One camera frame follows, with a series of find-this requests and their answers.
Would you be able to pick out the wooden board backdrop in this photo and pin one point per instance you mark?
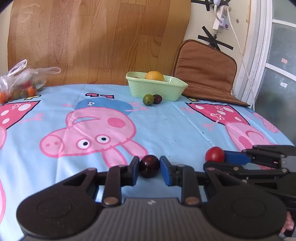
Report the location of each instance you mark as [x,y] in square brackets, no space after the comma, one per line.
[97,42]

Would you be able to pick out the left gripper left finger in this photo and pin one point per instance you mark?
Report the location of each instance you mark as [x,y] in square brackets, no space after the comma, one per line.
[118,177]

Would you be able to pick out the green tomato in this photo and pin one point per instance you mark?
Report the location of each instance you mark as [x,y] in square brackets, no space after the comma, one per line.
[148,100]

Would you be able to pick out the red cherry tomato back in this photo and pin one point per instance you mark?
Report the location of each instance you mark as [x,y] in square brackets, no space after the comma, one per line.
[215,154]

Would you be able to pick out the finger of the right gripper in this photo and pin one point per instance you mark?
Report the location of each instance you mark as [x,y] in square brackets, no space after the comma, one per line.
[240,172]
[260,154]

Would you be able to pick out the light green ceramic bowl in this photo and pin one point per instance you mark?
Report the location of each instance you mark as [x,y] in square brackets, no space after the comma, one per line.
[170,89]

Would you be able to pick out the white wall charger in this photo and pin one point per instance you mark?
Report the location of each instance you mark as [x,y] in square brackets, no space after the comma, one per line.
[221,10]

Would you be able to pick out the Peppa Pig blue tablecloth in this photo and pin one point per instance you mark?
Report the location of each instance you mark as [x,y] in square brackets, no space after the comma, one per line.
[66,129]

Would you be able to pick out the clear plastic fruit bag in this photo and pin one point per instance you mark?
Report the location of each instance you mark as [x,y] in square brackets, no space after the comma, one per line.
[21,82]

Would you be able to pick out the large yellow citrus fruit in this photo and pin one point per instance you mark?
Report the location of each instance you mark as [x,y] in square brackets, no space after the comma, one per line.
[154,75]

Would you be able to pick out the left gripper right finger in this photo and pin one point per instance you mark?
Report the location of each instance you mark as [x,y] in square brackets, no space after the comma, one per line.
[183,176]

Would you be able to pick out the white window frame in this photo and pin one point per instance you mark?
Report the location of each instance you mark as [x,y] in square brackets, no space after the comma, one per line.
[252,27]

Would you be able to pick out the person's right hand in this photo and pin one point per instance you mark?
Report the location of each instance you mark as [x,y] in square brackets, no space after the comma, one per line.
[288,228]

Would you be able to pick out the black tape cross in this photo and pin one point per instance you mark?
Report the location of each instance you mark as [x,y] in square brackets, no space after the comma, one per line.
[212,40]

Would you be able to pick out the brown padded cushion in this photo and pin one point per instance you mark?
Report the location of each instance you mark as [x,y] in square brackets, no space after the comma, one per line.
[209,73]

